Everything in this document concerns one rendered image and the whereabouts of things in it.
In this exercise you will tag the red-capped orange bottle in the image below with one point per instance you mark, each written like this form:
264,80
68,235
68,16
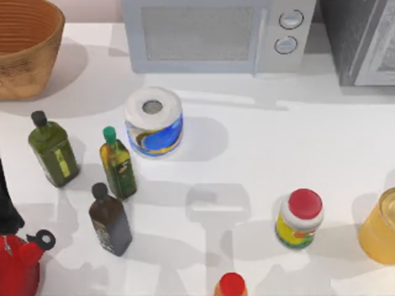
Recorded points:
231,285

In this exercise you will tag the red-lidded yellow jar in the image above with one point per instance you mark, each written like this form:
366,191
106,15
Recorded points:
297,222

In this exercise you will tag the pale microwave oven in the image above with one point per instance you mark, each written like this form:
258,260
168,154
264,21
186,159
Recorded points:
197,34

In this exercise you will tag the dark brown bottle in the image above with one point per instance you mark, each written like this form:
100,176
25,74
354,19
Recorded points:
109,225

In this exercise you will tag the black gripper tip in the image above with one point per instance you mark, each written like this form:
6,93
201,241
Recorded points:
7,209

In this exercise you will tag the microwave knob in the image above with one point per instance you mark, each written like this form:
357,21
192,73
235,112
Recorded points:
290,19
286,45

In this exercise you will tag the red kettle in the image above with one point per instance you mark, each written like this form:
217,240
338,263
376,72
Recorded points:
18,262

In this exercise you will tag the yellow can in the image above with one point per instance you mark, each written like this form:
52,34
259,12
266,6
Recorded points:
381,228

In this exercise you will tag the green bottle with black cap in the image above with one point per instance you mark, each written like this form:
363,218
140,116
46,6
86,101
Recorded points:
54,154

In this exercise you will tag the blue and white paper roll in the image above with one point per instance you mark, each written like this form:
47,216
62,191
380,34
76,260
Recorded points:
154,126

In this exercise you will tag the woven brown basket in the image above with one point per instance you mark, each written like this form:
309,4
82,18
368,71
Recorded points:
21,46

